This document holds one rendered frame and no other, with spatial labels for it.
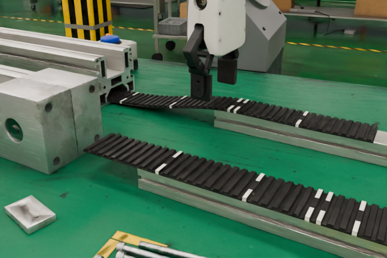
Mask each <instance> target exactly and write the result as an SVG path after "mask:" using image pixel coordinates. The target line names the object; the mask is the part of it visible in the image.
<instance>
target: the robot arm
mask: <svg viewBox="0 0 387 258"><path fill-rule="evenodd" d="M249 1H250V2H251V3H253V4H254V5H255V6H257V7H259V8H261V9H266V8H267V7H268V6H269V5H270V0H249ZM187 36H188V41H187V43H186V45H185V47H184V49H183V54H184V57H185V59H186V62H187V66H188V67H189V69H188V71H189V73H191V98H192V99H194V100H200V101H205V102H210V101H211V100H212V82H213V75H212V74H209V73H210V69H211V65H212V62H213V59H214V56H215V57H218V70H217V81H218V82H220V83H225V84H231V85H235V84H236V83H237V61H238V60H235V59H238V56H239V52H238V48H239V47H241V46H242V45H243V44H244V42H245V0H189V4H188V26H187ZM205 49H207V50H208V52H206V51H203V50H205ZM199 57H203V58H206V61H205V64H203V62H202V61H201V59H199ZM220 57H222V58H220Z"/></svg>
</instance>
